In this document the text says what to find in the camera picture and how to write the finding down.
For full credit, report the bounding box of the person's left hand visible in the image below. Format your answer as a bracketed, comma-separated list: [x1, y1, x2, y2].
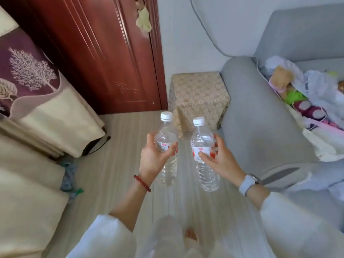
[139, 133, 178, 183]

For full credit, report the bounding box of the person's right hand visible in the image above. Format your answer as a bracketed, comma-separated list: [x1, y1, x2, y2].
[199, 134, 247, 187]

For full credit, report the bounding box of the clear water bottle red label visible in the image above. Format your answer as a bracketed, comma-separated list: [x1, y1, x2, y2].
[190, 117, 220, 192]
[154, 111, 180, 187]

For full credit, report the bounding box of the person's left forearm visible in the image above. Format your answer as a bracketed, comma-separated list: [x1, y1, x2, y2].
[109, 180, 151, 233]

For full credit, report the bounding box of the person's right forearm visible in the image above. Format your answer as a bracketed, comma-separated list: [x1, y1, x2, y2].
[246, 181, 271, 211]

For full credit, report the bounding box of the white wrist watch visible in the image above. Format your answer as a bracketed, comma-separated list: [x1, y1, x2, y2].
[238, 173, 260, 197]

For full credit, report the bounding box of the grey fabric sofa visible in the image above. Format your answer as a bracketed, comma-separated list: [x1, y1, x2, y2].
[189, 0, 344, 204]

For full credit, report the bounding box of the gold patterned fabric stool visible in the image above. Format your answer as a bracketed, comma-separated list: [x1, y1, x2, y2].
[168, 72, 231, 140]

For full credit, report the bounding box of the person's foot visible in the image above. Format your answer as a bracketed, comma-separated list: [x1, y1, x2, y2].
[185, 228, 200, 243]

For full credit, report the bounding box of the blue green crumpled cloth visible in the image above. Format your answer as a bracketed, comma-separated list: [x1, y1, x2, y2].
[60, 162, 84, 203]

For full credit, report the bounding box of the brown plush toy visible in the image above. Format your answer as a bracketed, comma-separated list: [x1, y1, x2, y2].
[269, 66, 294, 92]

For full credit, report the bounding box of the white long-sleeved garment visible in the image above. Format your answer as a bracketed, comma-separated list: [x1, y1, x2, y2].
[66, 192, 344, 258]

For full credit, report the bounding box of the white fabric bag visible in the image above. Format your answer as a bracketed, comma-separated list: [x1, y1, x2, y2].
[302, 118, 344, 163]

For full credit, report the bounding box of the reddish brown wooden door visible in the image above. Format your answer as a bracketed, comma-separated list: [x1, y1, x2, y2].
[0, 0, 169, 116]

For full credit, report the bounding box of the pile of clothes and toys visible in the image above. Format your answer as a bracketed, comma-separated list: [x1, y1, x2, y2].
[257, 55, 344, 132]

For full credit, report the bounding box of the pale hanging door ornament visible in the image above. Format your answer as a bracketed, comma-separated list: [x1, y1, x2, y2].
[135, 0, 151, 33]

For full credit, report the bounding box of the purple beige tree-pattern cover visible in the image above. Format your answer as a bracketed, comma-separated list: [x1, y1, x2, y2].
[0, 5, 106, 159]

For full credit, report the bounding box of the beige bedding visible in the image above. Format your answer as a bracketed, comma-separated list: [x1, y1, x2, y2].
[0, 130, 71, 258]

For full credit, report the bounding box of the red bead bracelet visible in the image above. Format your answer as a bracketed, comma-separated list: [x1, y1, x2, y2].
[133, 175, 152, 193]

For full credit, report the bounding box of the black cable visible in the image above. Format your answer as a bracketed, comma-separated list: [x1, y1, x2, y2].
[82, 135, 111, 157]

